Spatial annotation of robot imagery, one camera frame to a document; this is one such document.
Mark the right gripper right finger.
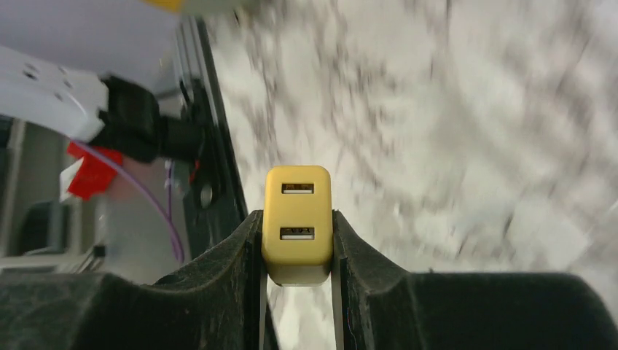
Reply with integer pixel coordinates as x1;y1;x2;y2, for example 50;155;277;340
332;211;617;349

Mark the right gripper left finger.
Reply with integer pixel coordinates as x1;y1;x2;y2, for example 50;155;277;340
1;210;278;349

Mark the yellow usb charger plug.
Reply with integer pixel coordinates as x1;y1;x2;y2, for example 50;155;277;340
262;166;334;287

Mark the cream cylindrical bucket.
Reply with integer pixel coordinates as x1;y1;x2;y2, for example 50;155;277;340
142;0;262;15

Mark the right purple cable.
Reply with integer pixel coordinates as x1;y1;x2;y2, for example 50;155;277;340
72;140;185;264

